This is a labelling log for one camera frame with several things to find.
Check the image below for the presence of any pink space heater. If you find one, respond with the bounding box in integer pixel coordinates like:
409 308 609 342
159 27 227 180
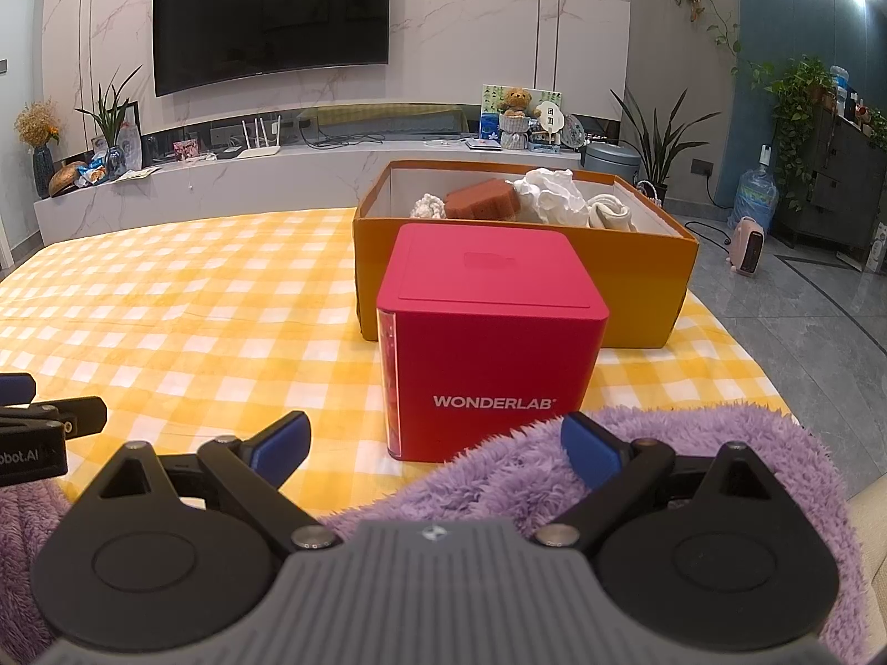
729 216 765 278

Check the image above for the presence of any long-leaf potted plant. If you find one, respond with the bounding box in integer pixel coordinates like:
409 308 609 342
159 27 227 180
610 86 722 205

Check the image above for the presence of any black power cable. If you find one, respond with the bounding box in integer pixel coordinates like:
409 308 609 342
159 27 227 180
682 218 736 247

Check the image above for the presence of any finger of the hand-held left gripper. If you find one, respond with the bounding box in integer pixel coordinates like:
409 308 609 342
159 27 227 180
0 372 39 404
0 395 108 441

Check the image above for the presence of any vase with dried flowers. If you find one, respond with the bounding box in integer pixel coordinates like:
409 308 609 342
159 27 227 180
14 100 63 198

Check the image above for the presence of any red cube box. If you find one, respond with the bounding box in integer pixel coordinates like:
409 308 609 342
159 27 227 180
376 222 611 464

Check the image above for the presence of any dark cabinet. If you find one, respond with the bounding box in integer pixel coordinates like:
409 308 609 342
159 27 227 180
772 107 887 271

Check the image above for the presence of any green trailing potted plant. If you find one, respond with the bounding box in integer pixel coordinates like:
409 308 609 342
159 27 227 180
752 54 836 212

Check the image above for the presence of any yellow checkered cloth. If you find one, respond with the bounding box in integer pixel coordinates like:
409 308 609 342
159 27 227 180
0 206 798 534

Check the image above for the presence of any brown round bowl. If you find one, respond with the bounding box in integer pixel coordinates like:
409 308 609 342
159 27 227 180
47 161 88 198

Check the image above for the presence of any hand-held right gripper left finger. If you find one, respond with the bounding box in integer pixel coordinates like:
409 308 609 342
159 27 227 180
73 410 342 550

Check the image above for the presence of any white plastic bag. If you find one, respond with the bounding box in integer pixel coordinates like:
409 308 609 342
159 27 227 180
513 167 590 226

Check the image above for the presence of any blue water bottle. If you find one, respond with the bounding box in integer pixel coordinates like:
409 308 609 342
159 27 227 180
733 145 778 229

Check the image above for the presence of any orange cardboard box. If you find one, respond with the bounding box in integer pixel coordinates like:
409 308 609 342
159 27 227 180
352 159 701 349

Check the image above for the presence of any grey trash bin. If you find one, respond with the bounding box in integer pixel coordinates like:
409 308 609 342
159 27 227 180
582 142 642 185

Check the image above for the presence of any grass-leaf potted plant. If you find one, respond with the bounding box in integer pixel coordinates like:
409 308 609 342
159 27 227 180
75 65 143 174

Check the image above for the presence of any green picture board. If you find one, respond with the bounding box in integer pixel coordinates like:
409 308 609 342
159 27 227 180
481 83 564 140

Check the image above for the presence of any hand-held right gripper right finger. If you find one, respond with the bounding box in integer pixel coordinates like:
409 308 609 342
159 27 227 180
532 414 784 548

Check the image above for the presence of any white router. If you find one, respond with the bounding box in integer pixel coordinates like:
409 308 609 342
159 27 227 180
236 114 284 160

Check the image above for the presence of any marble television console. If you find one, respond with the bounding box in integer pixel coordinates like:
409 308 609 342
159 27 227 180
33 139 590 247

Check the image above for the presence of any black wall television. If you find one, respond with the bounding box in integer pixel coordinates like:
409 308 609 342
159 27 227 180
152 0 390 98

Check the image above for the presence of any brown sponge block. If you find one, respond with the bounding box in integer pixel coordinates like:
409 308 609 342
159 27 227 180
443 178 521 221

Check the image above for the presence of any purple fluffy cloth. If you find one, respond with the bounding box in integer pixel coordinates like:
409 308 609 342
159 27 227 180
0 405 874 659

